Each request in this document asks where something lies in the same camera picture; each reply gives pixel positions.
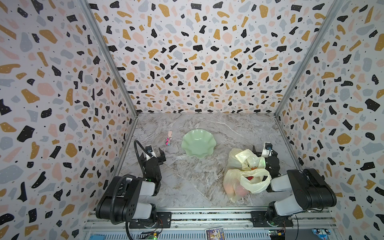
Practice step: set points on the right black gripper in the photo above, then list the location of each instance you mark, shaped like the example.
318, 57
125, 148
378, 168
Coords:
256, 153

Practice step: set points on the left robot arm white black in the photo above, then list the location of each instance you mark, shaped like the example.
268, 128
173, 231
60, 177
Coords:
120, 202

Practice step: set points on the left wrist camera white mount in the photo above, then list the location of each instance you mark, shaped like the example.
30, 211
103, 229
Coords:
150, 152

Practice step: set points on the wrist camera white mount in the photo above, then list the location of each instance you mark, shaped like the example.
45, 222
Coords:
150, 152
267, 150

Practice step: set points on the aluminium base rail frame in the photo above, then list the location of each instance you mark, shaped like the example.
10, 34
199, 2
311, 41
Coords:
192, 223

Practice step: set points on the yellow translucent plastic bag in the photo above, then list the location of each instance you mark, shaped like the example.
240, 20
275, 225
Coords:
245, 173

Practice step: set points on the right aluminium corner post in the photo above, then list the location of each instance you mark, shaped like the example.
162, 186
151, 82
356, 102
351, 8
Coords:
331, 14

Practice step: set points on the left aluminium corner post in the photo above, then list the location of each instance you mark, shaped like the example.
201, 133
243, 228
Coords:
84, 5

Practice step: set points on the aluminium corner post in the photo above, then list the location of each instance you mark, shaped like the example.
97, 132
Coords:
331, 14
84, 5

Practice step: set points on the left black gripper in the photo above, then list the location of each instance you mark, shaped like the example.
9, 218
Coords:
160, 159

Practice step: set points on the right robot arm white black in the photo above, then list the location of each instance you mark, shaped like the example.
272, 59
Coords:
310, 192

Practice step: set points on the green scalloped plate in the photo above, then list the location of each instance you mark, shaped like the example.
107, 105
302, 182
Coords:
198, 143

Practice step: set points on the purple printed card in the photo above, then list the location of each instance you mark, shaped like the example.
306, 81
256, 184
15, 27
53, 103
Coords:
215, 234

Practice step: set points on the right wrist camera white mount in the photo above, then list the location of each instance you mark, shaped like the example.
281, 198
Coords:
267, 150

